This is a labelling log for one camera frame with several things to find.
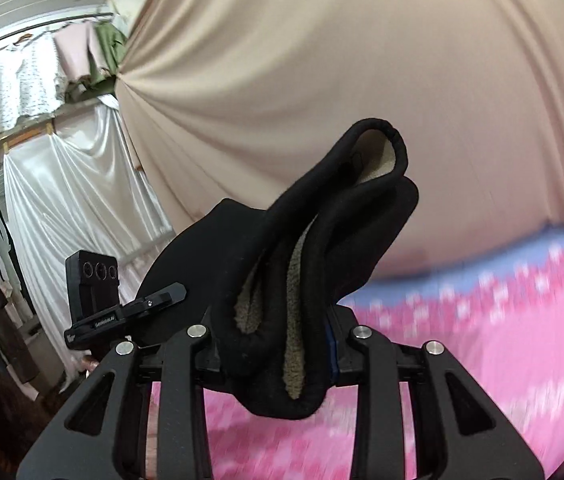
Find hanging clothes on rack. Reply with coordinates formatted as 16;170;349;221
0;21;126;134

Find white satin drape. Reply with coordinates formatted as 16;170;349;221
3;104;175;379

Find beige draped curtain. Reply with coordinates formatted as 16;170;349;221
116;0;564;276

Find black pants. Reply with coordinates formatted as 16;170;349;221
136;118;419;419

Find pink floral bed sheet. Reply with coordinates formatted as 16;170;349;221
146;226;564;480

